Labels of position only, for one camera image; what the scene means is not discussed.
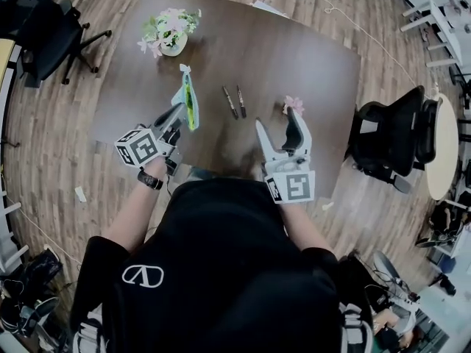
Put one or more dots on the black bag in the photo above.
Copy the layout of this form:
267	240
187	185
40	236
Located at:
33	274

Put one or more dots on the yellow table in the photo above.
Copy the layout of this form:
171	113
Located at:
7	61

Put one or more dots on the white paper scrap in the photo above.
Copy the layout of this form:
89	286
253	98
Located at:
80	194
327	206

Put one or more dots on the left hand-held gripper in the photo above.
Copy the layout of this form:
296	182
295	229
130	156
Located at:
141	148

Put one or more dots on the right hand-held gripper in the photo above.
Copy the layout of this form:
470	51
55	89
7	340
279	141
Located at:
292	184

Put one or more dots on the pink artificial flower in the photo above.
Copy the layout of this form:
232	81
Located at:
294	103

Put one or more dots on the white desk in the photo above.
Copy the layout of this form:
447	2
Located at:
441	24

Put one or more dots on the light blue green pencil pouch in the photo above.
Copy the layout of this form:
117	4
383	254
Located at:
188	101

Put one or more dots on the person's black t-shirt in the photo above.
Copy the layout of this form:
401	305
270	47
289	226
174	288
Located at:
221	270

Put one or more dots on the white metal rack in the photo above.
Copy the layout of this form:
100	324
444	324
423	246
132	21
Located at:
9	234

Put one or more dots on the black office chair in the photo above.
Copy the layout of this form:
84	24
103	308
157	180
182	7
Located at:
40	35
393	134

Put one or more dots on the black wristwatch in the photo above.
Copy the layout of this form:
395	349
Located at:
150	179

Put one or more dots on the person's right forearm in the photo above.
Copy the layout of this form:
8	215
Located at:
300	226

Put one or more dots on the round beige table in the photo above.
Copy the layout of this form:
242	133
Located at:
443	149

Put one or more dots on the person's left forearm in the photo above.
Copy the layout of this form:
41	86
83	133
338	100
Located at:
134	212

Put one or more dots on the dark pen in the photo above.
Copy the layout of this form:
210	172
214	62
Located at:
241	100
230	102

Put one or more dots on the pink flowers in white pot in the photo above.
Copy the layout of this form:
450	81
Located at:
169	31

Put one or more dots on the white paper sheet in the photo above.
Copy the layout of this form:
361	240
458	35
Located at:
268	7

